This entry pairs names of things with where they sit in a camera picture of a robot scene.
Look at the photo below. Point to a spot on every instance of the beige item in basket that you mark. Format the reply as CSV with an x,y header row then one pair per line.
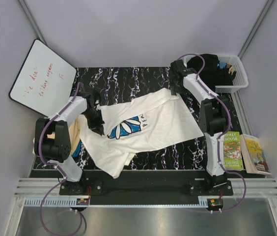
x,y
231,70

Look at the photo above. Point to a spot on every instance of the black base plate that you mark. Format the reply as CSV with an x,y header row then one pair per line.
x,y
194,182

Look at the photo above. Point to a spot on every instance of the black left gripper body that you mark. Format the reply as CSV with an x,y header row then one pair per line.
x,y
95,118

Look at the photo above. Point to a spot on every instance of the blue item in basket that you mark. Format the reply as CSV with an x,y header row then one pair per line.
x,y
222,65

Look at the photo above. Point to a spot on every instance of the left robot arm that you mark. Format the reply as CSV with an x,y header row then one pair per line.
x,y
76,105

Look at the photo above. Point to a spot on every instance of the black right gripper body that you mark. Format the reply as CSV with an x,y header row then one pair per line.
x,y
176,88

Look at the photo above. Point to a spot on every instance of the whiteboard with red writing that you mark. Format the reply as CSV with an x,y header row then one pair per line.
x,y
44,82

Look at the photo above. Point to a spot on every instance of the folded beige t-shirt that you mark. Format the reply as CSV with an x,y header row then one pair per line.
x,y
75,132

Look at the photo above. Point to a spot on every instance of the yellow paperback book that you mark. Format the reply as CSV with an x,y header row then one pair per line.
x,y
253,155

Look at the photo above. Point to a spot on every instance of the white plastic basket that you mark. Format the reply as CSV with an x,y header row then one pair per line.
x,y
240,81

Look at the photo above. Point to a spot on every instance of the green treehouse book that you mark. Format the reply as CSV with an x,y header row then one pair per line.
x,y
232,154

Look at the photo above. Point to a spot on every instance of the white flower print t-shirt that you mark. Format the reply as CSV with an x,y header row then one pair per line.
x,y
147,123

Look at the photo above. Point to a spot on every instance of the folded blue t-shirt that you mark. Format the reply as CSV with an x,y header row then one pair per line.
x,y
75,154

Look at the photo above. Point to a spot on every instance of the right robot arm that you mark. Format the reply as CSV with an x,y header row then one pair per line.
x,y
214,119

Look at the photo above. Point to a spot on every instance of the black t-shirt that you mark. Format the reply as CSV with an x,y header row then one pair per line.
x,y
212,75

